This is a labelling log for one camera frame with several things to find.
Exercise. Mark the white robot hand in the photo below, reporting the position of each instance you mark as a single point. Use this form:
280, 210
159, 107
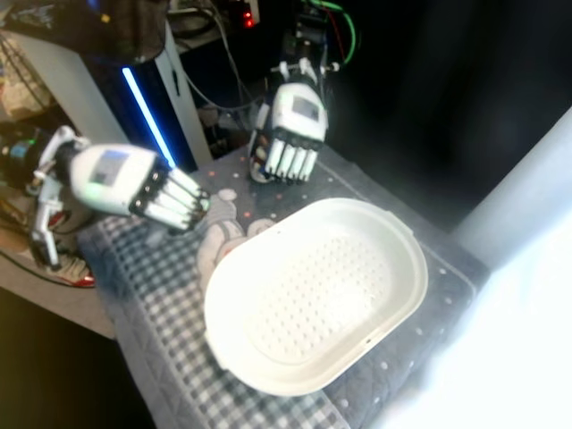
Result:
299, 107
111, 174

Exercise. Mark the white cake with chocolate drip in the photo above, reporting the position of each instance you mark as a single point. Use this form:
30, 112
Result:
259, 169

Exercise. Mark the white oval plastic basket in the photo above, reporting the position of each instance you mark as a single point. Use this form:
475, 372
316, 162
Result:
313, 295

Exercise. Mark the computer case with blue light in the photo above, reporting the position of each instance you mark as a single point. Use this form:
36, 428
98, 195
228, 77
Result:
179, 89

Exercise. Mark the grey quilt with printed bear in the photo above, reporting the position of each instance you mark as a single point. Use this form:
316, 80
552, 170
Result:
147, 286

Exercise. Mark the black fabric cover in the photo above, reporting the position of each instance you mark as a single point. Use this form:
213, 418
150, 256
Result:
89, 27

